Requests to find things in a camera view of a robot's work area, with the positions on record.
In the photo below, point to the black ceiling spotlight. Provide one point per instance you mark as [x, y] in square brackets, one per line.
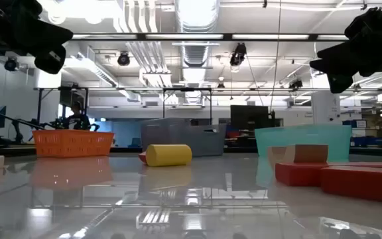
[296, 84]
[11, 64]
[123, 59]

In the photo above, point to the black metal table frame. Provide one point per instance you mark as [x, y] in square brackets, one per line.
[237, 150]

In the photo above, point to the white rectangular air duct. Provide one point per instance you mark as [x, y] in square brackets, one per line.
[88, 64]

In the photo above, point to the white column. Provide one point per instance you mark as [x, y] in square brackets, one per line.
[323, 106]

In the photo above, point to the teal plastic bin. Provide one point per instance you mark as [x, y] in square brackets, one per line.
[310, 136]

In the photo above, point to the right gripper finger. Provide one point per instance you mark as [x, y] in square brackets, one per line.
[341, 83]
[337, 61]

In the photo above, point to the small red block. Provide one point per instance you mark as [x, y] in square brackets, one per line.
[142, 157]

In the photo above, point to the grey plastic bin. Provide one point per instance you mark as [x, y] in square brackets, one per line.
[204, 142]

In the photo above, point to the black background station frame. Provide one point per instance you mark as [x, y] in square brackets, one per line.
[39, 109]
[187, 89]

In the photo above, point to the frame bar with light strips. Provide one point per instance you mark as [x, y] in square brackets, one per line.
[227, 36]

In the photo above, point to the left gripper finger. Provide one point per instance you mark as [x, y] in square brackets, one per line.
[48, 34]
[50, 59]

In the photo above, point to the orange plastic basket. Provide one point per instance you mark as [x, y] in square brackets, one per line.
[71, 142]

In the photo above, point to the yellow cylinder block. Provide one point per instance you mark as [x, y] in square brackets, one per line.
[167, 155]

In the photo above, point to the silver ventilation duct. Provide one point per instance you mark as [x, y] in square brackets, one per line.
[196, 53]

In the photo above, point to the person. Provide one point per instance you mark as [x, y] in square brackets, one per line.
[78, 121]

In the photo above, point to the background black robot arm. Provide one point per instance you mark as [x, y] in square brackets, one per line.
[18, 132]

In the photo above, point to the black overhead camera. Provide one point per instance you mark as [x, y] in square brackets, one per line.
[239, 53]

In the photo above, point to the black monitor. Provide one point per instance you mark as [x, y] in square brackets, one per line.
[249, 117]

